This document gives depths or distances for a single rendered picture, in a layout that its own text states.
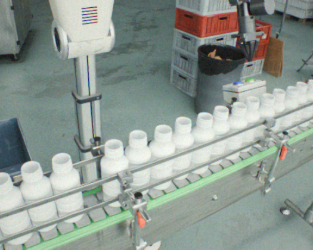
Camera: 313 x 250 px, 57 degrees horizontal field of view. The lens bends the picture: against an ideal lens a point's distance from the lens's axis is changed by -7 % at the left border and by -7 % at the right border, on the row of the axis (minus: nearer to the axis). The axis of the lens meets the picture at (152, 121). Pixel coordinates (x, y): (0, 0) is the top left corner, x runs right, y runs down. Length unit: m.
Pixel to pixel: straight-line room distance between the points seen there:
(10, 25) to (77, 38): 3.13
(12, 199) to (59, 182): 0.09
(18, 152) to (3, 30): 3.12
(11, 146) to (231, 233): 1.38
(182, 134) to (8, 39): 3.73
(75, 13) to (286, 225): 1.77
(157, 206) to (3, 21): 3.72
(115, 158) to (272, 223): 1.63
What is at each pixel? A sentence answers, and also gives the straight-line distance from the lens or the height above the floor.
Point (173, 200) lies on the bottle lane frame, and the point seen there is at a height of 0.98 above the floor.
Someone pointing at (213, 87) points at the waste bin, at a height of 0.36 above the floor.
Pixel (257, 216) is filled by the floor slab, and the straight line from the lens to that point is 2.13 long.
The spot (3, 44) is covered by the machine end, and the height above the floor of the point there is 0.26.
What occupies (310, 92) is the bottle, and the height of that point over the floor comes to 1.13.
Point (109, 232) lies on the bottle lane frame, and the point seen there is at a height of 0.96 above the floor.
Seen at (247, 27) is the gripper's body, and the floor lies 1.30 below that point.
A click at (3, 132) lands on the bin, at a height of 0.90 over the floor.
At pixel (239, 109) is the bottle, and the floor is 1.16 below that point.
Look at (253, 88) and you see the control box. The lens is 1.06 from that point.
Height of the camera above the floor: 1.55
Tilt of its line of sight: 33 degrees down
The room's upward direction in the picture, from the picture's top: 3 degrees clockwise
